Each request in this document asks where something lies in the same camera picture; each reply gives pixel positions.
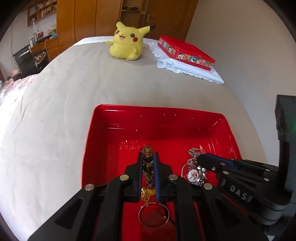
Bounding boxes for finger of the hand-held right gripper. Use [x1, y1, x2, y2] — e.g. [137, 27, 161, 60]
[206, 152, 282, 173]
[196, 154, 271, 184]

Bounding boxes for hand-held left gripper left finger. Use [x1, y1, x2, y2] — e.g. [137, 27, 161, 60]
[28, 151, 143, 241]

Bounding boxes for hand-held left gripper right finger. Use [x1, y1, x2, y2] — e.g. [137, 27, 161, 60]
[154, 151, 275, 241]

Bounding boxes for brown wooden bead bracelet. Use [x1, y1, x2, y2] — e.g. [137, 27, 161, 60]
[141, 145, 157, 196]

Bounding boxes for silver ball chain necklace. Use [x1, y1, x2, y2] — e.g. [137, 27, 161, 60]
[187, 148, 206, 163]

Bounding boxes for silver wristwatch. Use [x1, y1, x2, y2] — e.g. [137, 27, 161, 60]
[180, 159, 208, 187]

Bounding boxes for red plastic tray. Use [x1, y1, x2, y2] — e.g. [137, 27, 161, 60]
[80, 104, 244, 241]

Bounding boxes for wide silver bangle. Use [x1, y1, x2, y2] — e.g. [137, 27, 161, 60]
[138, 202, 171, 229]

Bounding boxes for white lace cloth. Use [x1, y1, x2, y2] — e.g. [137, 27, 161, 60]
[148, 40, 225, 85]

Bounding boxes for red cartoon print tin lid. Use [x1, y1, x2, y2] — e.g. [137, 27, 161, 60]
[157, 35, 216, 71]

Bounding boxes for yellow plush toy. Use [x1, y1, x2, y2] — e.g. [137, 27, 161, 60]
[106, 20, 157, 61]

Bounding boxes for floral bed sheet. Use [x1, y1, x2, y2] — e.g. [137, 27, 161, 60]
[0, 74, 40, 112]

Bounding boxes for wooden door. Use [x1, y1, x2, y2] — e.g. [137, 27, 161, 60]
[138, 0, 199, 42]

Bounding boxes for wooden desk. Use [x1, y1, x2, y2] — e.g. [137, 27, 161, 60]
[30, 37, 60, 62]

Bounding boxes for black office chair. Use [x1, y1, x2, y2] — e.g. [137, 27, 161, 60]
[12, 45, 50, 75]

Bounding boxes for wooden wardrobe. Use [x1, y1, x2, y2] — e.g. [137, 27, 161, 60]
[56, 0, 150, 50]

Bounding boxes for wooden wall bookshelf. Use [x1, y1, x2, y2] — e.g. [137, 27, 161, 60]
[26, 0, 58, 27]

